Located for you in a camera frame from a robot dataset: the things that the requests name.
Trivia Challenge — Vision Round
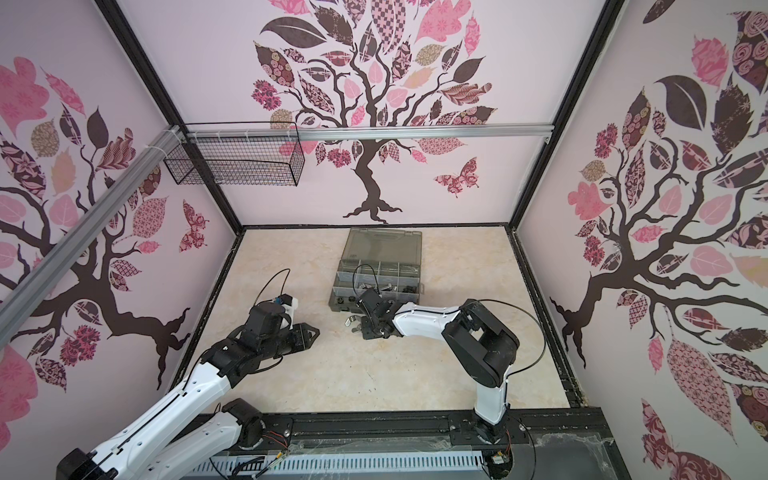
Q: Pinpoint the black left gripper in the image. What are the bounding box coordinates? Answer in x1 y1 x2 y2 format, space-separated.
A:
260 322 321 361

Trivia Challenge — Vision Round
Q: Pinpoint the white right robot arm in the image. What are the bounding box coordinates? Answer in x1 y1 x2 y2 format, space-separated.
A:
357 289 520 426

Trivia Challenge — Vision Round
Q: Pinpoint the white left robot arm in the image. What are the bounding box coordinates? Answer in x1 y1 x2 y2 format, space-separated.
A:
56 294 319 479

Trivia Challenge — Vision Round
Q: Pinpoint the green transparent organizer box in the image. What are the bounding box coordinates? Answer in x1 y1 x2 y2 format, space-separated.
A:
328 228 423 314

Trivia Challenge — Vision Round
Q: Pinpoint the white slotted cable duct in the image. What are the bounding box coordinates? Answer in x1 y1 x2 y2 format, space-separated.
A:
185 451 488 479

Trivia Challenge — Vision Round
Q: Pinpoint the black wire mesh basket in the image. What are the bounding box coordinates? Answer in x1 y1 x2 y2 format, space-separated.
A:
164 120 305 187

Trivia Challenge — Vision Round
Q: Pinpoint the aluminium rail back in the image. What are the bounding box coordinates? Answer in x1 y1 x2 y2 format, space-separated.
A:
186 123 554 141

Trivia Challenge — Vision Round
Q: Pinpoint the aluminium rail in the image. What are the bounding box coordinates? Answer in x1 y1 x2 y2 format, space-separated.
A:
186 123 554 141
1 125 183 346

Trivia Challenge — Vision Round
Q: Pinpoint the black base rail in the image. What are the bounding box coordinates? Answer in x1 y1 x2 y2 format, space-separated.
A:
263 408 611 449

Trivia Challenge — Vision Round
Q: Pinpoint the aluminium rail left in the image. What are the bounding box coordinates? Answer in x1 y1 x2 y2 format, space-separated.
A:
1 125 183 346

